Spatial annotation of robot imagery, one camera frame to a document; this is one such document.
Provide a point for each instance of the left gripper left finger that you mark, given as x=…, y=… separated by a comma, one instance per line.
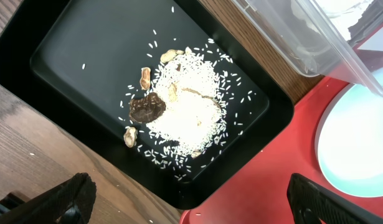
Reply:
x=71, y=201

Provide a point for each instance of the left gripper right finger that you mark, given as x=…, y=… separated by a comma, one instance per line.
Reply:
x=310, y=203

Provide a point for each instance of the light blue plate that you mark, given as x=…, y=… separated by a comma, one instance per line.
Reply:
x=349, y=142

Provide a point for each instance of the rice and food scraps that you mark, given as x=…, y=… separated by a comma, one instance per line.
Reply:
x=185, y=105

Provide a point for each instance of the white napkin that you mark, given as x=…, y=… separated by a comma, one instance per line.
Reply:
x=344, y=13

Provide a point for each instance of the black waste tray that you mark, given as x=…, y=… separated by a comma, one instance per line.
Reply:
x=79, y=63

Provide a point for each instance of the red serving tray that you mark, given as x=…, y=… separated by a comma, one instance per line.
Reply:
x=257, y=193

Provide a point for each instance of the clear plastic bin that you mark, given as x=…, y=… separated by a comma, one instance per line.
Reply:
x=309, y=42

